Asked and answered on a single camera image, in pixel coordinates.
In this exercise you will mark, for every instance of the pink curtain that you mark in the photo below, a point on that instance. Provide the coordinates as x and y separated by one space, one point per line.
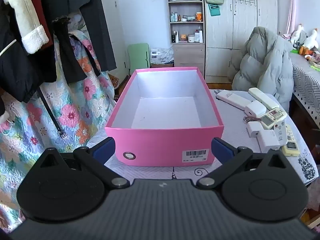
292 7

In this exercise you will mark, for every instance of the white handset remote control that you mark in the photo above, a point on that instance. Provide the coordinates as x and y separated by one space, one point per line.
262 96

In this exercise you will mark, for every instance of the long white remote control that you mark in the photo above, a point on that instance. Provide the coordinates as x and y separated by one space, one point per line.
232 99

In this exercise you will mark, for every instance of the white tall bottle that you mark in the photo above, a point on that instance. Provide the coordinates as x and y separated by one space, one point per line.
200 36

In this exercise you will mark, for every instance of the black belt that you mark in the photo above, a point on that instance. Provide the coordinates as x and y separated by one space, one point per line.
53 120

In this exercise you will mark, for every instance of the black jacket with white piping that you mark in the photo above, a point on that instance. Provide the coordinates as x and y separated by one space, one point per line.
17 72

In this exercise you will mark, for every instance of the white wardrobe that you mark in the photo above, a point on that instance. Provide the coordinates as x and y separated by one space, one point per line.
117 30

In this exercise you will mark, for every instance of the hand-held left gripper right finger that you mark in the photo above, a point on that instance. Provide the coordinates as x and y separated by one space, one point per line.
221 150

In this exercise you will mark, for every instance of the green folding chair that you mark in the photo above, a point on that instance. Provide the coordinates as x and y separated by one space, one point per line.
138 57

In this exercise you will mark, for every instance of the white goose plush toy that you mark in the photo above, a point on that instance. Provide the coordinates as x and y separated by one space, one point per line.
297 33
310 42

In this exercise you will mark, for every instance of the light wooden wardrobe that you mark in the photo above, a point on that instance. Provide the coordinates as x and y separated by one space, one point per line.
220 42

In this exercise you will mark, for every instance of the white remote with red button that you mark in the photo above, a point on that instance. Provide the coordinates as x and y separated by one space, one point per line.
280 131

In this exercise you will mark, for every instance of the floral quilt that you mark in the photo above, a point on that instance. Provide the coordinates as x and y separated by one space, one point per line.
72 115

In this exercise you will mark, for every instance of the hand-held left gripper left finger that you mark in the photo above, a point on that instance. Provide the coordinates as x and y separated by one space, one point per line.
105 150

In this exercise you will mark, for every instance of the beige remote with display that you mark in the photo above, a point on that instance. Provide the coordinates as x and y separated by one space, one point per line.
272 117

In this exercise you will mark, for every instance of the blue white cartons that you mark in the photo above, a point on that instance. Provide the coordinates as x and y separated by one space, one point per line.
161 55

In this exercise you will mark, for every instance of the orange jar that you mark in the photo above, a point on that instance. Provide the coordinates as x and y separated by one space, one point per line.
198 16

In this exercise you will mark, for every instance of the wooden bookshelf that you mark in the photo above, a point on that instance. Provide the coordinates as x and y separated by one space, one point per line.
186 55

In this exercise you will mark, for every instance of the dark grey shirt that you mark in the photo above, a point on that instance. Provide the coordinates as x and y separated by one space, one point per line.
100 30

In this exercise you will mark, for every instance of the white power bank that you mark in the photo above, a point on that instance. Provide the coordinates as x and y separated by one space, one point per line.
255 109

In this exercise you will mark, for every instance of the black garment with frayed cuff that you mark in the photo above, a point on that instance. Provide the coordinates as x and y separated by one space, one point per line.
67 52

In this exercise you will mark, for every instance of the grey puffer jacket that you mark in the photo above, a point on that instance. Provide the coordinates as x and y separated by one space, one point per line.
265 62

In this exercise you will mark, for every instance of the pink cardboard box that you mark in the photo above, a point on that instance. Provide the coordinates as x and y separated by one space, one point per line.
160 145

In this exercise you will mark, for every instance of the dark red garment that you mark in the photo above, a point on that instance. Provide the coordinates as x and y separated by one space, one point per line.
46 7

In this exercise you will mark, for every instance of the white charger adapter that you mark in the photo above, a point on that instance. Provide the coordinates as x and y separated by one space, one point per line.
255 130
268 141

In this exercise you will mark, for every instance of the cream fleece coat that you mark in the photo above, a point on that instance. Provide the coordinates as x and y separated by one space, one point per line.
27 22

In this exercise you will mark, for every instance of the grey patterned tablecloth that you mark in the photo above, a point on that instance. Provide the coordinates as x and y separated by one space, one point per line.
306 80

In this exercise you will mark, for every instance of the cream air conditioner remote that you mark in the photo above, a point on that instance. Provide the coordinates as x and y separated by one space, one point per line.
291 142

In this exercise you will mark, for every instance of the teal hanging pouch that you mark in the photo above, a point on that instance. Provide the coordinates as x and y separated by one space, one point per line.
214 10

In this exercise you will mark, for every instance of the white round jar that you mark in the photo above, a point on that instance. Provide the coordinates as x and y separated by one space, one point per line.
191 38

